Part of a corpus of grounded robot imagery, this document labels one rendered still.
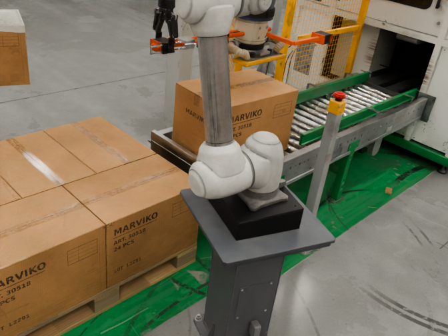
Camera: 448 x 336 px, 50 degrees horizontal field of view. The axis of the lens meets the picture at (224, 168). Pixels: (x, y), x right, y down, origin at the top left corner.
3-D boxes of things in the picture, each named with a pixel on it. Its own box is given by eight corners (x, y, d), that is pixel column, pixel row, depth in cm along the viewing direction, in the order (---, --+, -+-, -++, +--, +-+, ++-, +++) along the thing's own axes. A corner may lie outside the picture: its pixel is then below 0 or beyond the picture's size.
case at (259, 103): (243, 125, 324) (251, 68, 304) (287, 149, 300) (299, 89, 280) (171, 145, 287) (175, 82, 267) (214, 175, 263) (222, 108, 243)
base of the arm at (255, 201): (297, 197, 196) (299, 186, 193) (252, 212, 186) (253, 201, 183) (271, 174, 209) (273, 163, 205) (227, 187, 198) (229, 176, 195)
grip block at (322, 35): (319, 39, 268) (321, 30, 265) (331, 43, 263) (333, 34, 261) (310, 41, 262) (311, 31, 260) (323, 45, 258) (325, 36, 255)
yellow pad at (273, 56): (273, 53, 272) (274, 44, 269) (286, 58, 266) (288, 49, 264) (231, 61, 249) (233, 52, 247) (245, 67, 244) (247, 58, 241)
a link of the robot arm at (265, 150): (288, 187, 192) (297, 139, 180) (252, 200, 182) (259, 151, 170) (263, 167, 202) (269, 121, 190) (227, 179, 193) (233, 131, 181)
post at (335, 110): (301, 240, 312) (337, 97, 261) (309, 245, 308) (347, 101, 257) (295, 244, 307) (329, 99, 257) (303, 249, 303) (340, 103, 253)
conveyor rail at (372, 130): (415, 117, 412) (423, 96, 402) (421, 119, 409) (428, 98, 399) (226, 208, 262) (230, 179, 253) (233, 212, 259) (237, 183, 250)
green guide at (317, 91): (358, 77, 440) (360, 67, 435) (368, 81, 434) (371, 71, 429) (238, 114, 336) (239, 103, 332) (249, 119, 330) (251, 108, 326)
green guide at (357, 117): (411, 97, 409) (415, 87, 404) (423, 101, 403) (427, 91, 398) (298, 145, 306) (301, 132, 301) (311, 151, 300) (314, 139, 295)
